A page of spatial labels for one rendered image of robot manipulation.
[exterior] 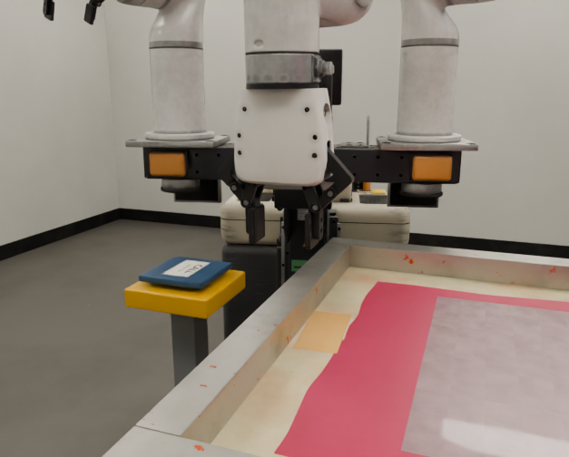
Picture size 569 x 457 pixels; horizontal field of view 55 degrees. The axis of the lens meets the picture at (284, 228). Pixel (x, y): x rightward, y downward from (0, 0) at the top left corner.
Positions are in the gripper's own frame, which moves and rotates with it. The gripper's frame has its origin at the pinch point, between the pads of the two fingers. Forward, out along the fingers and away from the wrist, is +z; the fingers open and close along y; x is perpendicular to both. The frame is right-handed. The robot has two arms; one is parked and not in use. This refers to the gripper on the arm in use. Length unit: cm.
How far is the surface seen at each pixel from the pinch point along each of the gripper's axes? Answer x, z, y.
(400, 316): -8.0, 12.1, -12.1
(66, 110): -318, 5, 311
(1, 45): -259, -43, 310
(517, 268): -24.7, 10.1, -25.7
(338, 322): -3.5, 11.9, -5.5
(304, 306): -1.7, 9.8, -1.8
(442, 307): -12.3, 12.2, -16.6
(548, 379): 2.3, 12.0, -27.5
